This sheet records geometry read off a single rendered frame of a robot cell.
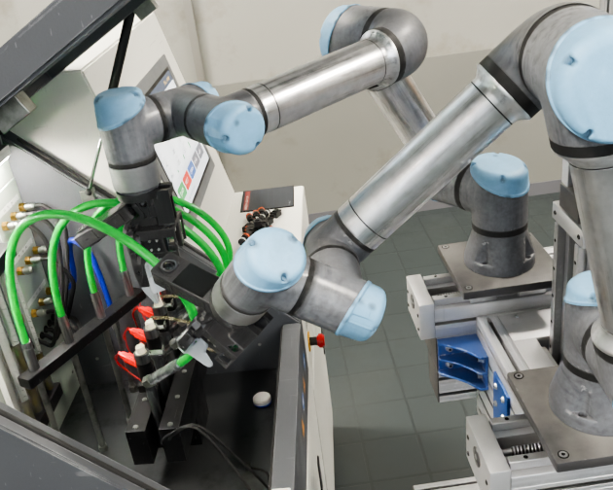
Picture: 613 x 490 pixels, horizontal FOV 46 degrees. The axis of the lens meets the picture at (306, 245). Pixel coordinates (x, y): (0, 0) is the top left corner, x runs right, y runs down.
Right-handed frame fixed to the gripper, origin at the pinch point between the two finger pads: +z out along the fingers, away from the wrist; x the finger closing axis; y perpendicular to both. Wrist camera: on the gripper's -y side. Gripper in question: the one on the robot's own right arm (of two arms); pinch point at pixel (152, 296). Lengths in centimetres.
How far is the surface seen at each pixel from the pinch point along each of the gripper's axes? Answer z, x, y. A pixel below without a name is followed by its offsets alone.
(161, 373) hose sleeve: 7.7, -11.8, 2.3
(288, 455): 27.9, -10.9, 20.4
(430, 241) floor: 123, 247, 78
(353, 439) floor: 123, 97, 29
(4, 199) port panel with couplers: -11.1, 23.8, -32.0
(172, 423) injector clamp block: 24.8, -3.6, -0.7
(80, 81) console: -29.9, 35.1, -15.2
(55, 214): -19.6, -6.8, -9.2
